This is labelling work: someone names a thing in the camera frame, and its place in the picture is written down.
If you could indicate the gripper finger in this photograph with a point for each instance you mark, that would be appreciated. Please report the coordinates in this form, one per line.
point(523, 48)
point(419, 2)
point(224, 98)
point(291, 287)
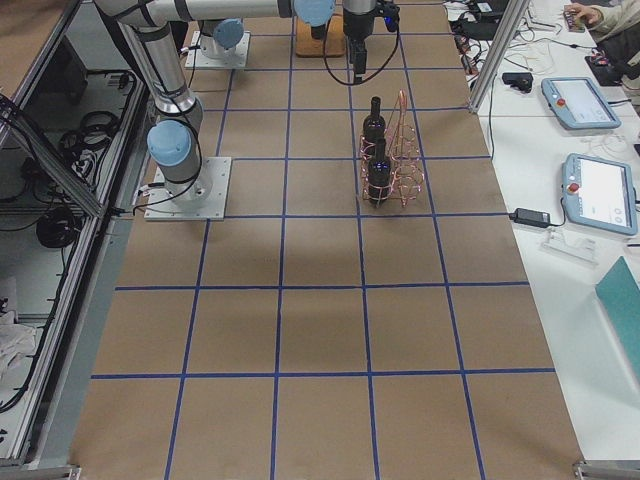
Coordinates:
point(358, 61)

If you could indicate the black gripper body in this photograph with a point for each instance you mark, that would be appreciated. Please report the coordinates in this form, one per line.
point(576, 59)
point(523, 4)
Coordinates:
point(358, 27)

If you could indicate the dark wine bottle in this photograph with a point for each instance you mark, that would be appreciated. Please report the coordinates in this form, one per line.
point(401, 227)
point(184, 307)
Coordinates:
point(318, 32)
point(379, 174)
point(374, 125)

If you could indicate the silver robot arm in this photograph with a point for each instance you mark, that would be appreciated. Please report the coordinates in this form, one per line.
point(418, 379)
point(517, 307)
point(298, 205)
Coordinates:
point(220, 37)
point(145, 26)

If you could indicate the wooden tray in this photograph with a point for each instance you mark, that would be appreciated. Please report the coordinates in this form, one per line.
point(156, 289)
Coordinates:
point(334, 43)

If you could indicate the person hand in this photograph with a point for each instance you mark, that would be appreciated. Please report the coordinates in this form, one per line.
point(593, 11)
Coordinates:
point(587, 15)

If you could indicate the teach pendant far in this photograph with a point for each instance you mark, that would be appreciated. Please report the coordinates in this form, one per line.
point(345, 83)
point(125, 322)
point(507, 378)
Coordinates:
point(578, 103)

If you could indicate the teach pendant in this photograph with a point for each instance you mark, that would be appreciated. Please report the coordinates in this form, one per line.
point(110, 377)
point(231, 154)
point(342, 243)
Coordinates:
point(599, 193)
point(578, 103)

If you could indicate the black power adapter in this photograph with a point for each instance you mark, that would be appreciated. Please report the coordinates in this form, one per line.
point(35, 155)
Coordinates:
point(529, 217)

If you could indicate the teach pendant near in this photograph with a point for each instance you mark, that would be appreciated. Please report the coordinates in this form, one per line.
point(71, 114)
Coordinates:
point(599, 193)

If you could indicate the teal folder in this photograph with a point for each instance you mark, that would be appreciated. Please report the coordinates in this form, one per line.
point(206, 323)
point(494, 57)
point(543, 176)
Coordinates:
point(618, 292)

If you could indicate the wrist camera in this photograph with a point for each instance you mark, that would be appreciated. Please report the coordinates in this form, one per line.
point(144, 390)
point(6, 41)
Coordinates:
point(389, 12)

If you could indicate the copper wire bottle basket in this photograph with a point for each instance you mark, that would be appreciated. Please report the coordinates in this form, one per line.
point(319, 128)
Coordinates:
point(407, 176)

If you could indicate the aluminium frame post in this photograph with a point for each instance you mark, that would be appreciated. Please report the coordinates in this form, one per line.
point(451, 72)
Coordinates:
point(505, 33)

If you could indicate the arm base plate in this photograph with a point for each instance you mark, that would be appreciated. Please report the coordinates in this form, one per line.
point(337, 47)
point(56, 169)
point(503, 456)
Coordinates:
point(235, 60)
point(204, 199)

